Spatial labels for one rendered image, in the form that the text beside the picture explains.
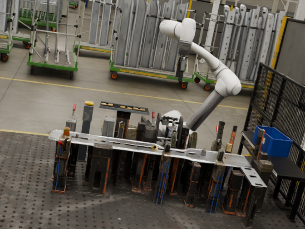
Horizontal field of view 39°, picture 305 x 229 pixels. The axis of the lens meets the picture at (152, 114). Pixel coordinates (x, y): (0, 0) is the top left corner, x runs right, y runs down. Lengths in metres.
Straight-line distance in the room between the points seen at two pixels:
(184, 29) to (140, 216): 1.27
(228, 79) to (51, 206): 1.59
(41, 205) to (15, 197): 0.17
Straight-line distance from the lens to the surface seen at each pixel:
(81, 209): 2.70
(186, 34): 3.02
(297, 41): 5.47
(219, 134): 3.17
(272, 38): 11.20
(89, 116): 3.22
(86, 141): 2.89
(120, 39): 9.78
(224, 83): 3.35
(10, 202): 2.72
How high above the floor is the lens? 2.01
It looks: 16 degrees down
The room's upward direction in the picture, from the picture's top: 10 degrees clockwise
